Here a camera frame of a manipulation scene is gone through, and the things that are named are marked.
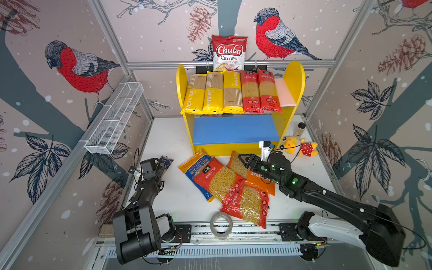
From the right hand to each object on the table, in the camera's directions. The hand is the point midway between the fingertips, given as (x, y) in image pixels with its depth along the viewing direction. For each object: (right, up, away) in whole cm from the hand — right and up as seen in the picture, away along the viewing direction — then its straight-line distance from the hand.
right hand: (238, 160), depth 74 cm
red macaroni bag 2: (+2, -20, +5) cm, 21 cm away
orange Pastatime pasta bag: (+9, -7, -6) cm, 13 cm away
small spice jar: (+43, +16, +29) cm, 55 cm away
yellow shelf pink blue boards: (+4, +12, +18) cm, 22 cm away
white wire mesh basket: (-60, +21, +5) cm, 64 cm away
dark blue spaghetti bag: (-39, -4, +21) cm, 45 cm away
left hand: (-44, -8, +14) cm, 47 cm away
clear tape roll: (-7, -31, -4) cm, 32 cm away
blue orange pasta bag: (-24, -6, +17) cm, 30 cm away
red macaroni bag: (-9, -11, +9) cm, 17 cm away
